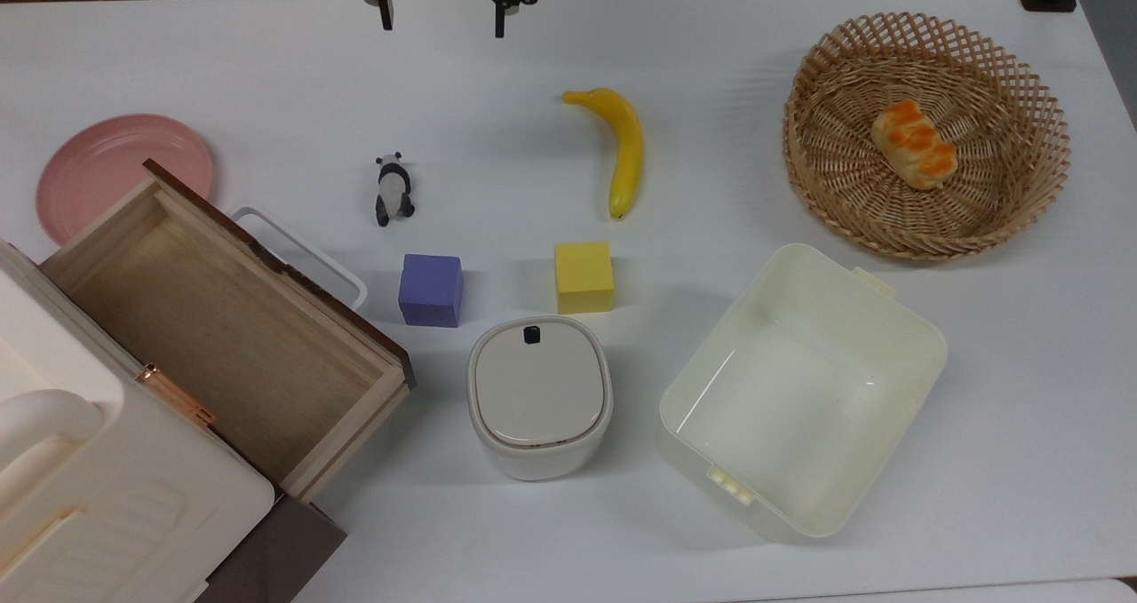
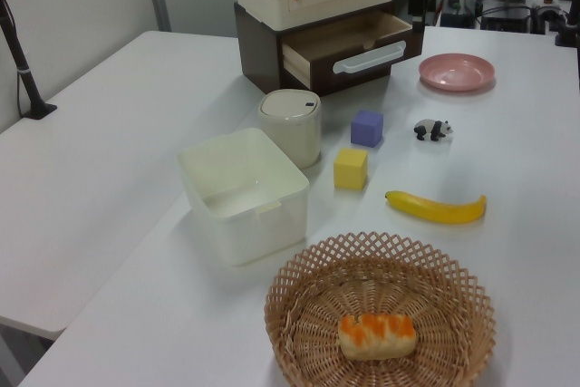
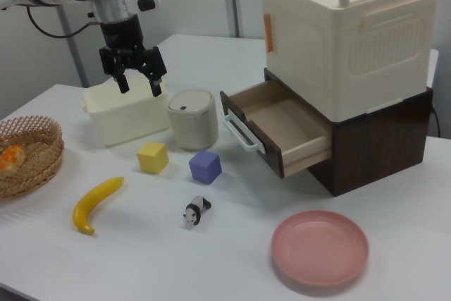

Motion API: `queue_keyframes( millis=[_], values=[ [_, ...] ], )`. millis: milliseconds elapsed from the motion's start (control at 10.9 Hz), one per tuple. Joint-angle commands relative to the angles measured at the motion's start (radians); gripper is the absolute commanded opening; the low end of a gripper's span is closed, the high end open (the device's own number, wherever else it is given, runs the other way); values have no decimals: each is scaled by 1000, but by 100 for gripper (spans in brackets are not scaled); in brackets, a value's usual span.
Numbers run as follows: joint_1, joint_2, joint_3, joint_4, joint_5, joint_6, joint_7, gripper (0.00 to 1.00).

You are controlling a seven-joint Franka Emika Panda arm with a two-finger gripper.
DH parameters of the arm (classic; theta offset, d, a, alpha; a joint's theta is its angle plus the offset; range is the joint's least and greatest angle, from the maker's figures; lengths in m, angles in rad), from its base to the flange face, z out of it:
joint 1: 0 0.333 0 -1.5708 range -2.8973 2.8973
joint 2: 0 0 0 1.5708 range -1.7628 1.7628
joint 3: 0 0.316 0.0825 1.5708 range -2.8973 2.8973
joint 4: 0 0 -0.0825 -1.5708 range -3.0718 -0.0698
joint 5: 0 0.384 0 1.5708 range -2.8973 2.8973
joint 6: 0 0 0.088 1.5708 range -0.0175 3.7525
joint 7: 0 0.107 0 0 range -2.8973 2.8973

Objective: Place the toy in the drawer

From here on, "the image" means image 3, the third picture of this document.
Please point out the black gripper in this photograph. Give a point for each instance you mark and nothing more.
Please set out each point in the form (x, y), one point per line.
(121, 38)

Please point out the small panda toy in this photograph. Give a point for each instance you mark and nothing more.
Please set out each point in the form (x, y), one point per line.
(194, 211)

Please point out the yellow toy banana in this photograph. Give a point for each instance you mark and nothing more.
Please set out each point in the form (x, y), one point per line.
(91, 202)

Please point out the orange topped toy bread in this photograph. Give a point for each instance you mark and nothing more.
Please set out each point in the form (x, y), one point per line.
(12, 158)

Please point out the cream open plastic bin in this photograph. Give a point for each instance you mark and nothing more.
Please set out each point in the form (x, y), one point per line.
(123, 117)

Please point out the small beige trash can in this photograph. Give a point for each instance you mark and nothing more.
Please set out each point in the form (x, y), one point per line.
(194, 124)

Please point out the yellow foam cube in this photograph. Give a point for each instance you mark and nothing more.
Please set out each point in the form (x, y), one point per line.
(151, 158)

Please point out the purple foam cube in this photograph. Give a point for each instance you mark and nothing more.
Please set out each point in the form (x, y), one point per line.
(204, 168)

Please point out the orange tape strip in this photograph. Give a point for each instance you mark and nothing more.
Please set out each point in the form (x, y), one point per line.
(268, 33)

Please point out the woven wicker basket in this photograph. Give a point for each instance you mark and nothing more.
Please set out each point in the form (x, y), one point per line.
(38, 167)

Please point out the dark brown wooden cabinet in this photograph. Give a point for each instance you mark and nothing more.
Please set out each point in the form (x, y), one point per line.
(373, 153)

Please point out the pink plastic plate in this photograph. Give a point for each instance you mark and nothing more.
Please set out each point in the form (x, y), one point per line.
(319, 248)

